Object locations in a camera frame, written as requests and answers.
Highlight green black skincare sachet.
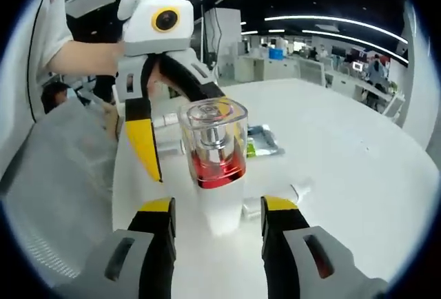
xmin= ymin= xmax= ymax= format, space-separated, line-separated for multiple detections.
xmin=246 ymin=123 xmax=287 ymax=158

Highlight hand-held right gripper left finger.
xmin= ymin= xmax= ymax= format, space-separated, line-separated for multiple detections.
xmin=54 ymin=196 xmax=177 ymax=299

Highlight person's white shirt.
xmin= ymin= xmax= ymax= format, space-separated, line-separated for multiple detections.
xmin=1 ymin=0 xmax=76 ymax=124

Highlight small white skincare bottle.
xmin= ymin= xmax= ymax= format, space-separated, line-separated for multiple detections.
xmin=243 ymin=180 xmax=314 ymax=221

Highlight white red-collared skincare bottle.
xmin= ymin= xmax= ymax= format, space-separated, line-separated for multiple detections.
xmin=178 ymin=98 xmax=249 ymax=237

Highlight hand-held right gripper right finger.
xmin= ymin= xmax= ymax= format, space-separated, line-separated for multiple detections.
xmin=260 ymin=195 xmax=389 ymax=299

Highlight person's left hand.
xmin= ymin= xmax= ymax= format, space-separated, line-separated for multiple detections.
xmin=147 ymin=65 xmax=174 ymax=94

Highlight ceiling light strip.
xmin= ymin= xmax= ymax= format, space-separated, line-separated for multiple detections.
xmin=302 ymin=29 xmax=408 ymax=63
xmin=264 ymin=14 xmax=410 ymax=44

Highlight white office desks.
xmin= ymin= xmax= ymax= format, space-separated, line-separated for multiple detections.
xmin=237 ymin=52 xmax=406 ymax=121

